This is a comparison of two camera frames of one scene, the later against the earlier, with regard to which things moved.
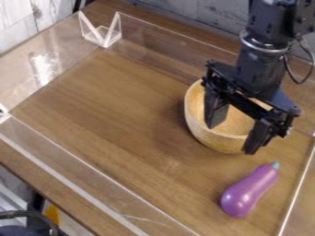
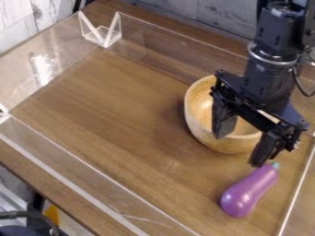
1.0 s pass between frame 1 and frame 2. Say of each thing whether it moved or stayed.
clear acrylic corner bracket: stayed
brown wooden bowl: stayed
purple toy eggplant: stayed
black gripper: moved
